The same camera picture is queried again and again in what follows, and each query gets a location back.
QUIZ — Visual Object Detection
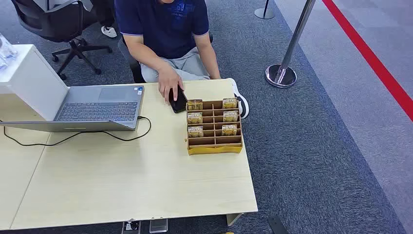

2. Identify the cardboard card holder box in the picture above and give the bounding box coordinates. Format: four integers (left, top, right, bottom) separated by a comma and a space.
185, 97, 244, 156

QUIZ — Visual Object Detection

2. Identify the clear plastic bottle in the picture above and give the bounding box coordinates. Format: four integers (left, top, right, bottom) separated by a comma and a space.
0, 33, 19, 62

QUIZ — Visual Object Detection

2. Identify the floor power socket box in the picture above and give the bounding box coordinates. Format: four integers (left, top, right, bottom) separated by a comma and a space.
121, 220, 142, 234

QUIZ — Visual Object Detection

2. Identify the person's white left shoe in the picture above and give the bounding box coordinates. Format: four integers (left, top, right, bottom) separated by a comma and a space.
227, 78, 250, 119

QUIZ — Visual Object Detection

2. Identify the chrome stanchion post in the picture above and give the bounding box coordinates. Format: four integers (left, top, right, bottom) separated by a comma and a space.
264, 0, 317, 89
254, 0, 276, 20

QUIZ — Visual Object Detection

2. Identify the black laptop cable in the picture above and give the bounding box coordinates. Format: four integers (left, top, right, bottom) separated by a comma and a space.
0, 116, 152, 147

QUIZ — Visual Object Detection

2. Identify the person's right hand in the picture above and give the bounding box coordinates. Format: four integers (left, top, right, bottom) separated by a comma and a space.
157, 66, 185, 104

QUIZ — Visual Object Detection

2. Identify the person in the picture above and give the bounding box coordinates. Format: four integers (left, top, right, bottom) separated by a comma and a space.
114, 0, 250, 119
90, 0, 118, 39

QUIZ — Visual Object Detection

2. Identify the person's white shoe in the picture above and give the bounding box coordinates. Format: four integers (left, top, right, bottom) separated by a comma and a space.
227, 78, 250, 119
101, 25, 118, 39

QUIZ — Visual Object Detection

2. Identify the grey laptop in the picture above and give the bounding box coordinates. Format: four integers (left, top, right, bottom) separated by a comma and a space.
0, 84, 146, 133

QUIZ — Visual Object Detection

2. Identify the black smartphone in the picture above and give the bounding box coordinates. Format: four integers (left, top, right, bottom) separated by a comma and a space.
168, 85, 188, 114

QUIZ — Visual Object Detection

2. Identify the black office chair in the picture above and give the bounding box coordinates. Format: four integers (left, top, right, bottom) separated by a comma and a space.
11, 0, 113, 81

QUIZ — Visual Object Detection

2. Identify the pale wooden table leg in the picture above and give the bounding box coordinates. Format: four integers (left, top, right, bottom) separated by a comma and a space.
225, 212, 244, 227

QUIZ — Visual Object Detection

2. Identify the dark grey chair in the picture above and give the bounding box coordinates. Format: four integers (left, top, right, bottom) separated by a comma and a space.
117, 37, 147, 84

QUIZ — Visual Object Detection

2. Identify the white box stand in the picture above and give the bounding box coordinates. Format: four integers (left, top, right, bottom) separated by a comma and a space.
0, 44, 70, 122

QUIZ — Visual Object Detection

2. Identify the black robot foot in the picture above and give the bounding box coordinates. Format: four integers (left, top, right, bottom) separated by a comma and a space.
267, 215, 289, 234

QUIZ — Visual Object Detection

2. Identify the silver floor plate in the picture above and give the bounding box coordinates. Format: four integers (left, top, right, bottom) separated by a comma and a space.
149, 218, 169, 234

